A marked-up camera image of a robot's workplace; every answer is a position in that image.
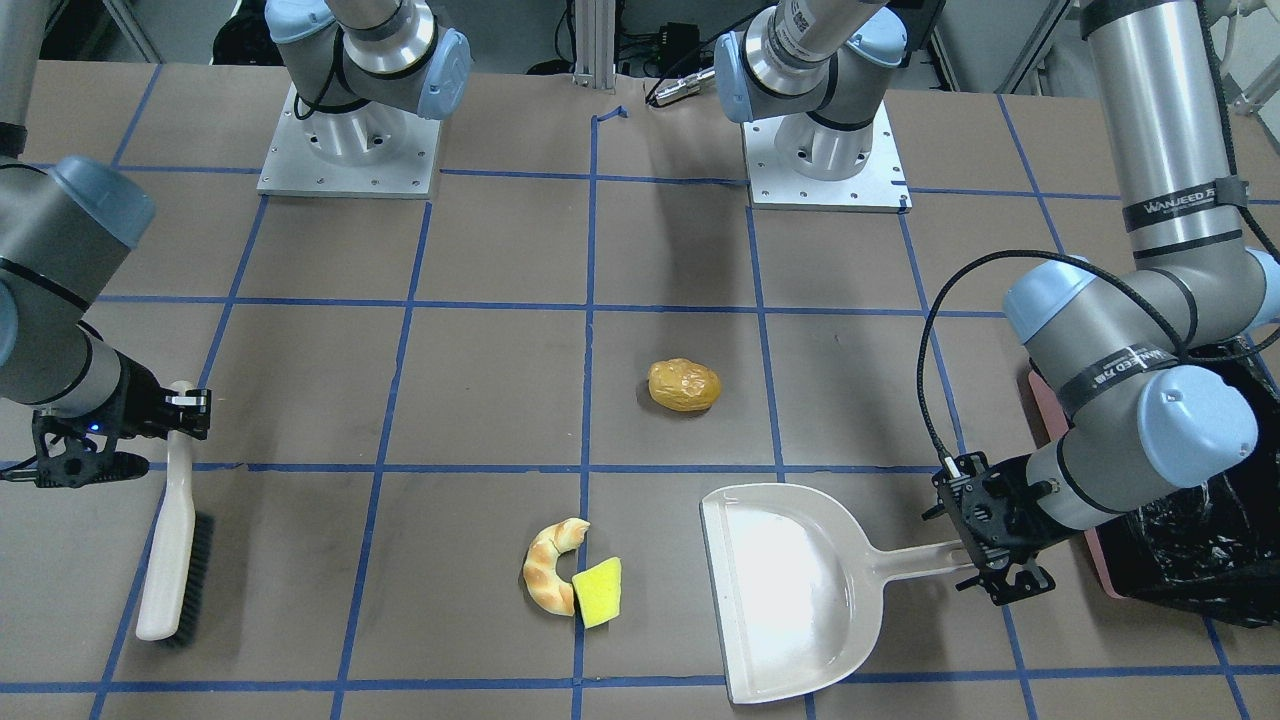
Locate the toy potato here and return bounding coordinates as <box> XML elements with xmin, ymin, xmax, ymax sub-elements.
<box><xmin>646</xmin><ymin>357</ymin><xmax>723</xmax><ymax>413</ymax></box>

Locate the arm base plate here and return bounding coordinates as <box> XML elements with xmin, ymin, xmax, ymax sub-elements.
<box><xmin>257</xmin><ymin>86</ymin><xmax>442</xmax><ymax>200</ymax></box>
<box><xmin>741</xmin><ymin>104</ymin><xmax>913</xmax><ymax>214</ymax></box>

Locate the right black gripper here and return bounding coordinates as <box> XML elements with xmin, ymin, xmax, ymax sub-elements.
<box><xmin>32</xmin><ymin>354</ymin><xmax>211</xmax><ymax>489</ymax></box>

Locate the white plastic dustpan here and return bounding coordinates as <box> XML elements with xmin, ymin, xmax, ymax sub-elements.
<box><xmin>700</xmin><ymin>483</ymin><xmax>972</xmax><ymax>705</ymax></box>

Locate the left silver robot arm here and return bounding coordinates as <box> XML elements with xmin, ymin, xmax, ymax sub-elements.
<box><xmin>890</xmin><ymin>1</ymin><xmax>1277</xmax><ymax>605</ymax></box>

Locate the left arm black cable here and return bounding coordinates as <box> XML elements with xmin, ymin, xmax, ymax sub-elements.
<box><xmin>916</xmin><ymin>0</ymin><xmax>1280</xmax><ymax>480</ymax></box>

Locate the toy croissant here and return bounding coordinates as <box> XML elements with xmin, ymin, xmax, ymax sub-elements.
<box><xmin>522</xmin><ymin>518</ymin><xmax>590</xmax><ymax>618</ymax></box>

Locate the aluminium frame post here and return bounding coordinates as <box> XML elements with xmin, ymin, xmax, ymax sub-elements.
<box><xmin>572</xmin><ymin>0</ymin><xmax>617</xmax><ymax>94</ymax></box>

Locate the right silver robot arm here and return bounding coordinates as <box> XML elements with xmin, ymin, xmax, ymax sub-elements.
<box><xmin>1</xmin><ymin>1</ymin><xmax>474</xmax><ymax>488</ymax></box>

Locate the yellow green sponge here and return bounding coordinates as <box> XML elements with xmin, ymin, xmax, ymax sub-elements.
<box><xmin>571</xmin><ymin>556</ymin><xmax>622</xmax><ymax>629</ymax></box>

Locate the pink bin with black liner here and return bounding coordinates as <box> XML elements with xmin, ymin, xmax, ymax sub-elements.
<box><xmin>1085</xmin><ymin>338</ymin><xmax>1279</xmax><ymax>628</ymax></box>

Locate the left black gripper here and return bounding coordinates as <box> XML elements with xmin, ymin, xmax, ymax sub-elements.
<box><xmin>934</xmin><ymin>452</ymin><xmax>1059</xmax><ymax>606</ymax></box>

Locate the white hand brush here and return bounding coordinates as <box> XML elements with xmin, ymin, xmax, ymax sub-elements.
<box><xmin>134</xmin><ymin>380</ymin><xmax>215</xmax><ymax>648</ymax></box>

